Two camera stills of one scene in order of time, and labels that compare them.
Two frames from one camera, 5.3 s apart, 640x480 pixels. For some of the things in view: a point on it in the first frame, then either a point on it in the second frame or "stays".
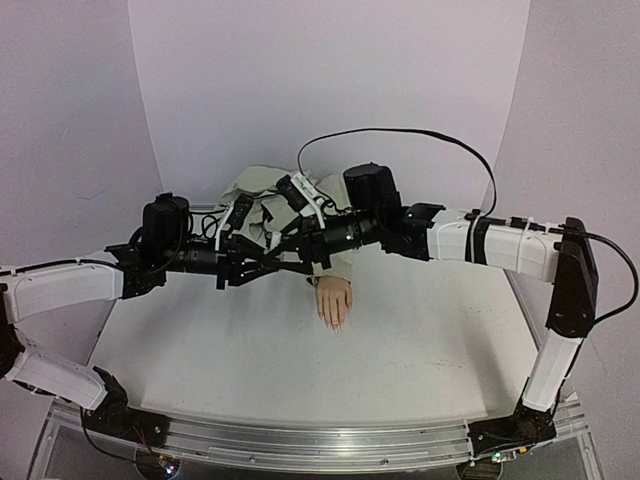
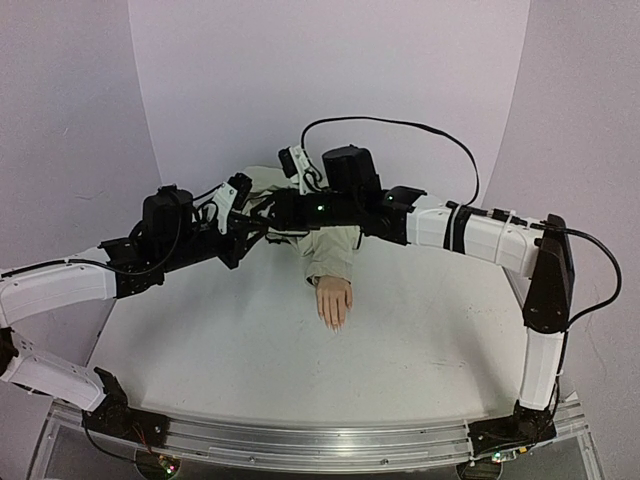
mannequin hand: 334,297 stays
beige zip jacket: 244,209 stays
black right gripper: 316,248 → 279,214
